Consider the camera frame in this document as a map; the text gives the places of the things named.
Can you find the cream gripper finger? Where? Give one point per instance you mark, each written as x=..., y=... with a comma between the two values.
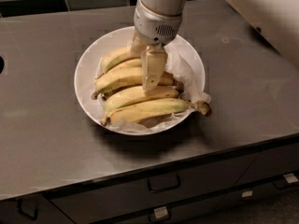
x=137, y=45
x=153, y=60

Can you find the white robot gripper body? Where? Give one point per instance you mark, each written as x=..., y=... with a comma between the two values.
x=153, y=27

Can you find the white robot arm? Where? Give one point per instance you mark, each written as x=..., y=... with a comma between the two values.
x=276, y=20

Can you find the top back banana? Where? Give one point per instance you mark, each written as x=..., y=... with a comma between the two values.
x=115, y=57

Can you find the large white bowl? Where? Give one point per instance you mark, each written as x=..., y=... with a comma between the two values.
x=86, y=72

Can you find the front banana with stem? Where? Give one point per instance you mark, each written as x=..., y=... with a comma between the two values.
x=154, y=108

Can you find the white paper liner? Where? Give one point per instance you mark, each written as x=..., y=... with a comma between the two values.
x=183, y=62

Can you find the lower right drawer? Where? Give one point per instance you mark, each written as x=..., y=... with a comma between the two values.
x=259, y=190

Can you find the lower drawer with label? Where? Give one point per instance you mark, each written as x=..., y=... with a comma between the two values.
x=170, y=213

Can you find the right drawer with handle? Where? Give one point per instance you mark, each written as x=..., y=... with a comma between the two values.
x=272, y=162

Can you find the drawer with handle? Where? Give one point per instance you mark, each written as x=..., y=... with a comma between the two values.
x=101, y=204
x=272, y=162
x=33, y=209

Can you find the middle drawer with handle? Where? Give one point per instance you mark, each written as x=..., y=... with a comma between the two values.
x=101, y=204

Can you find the left drawer with handle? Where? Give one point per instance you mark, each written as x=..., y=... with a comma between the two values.
x=33, y=209

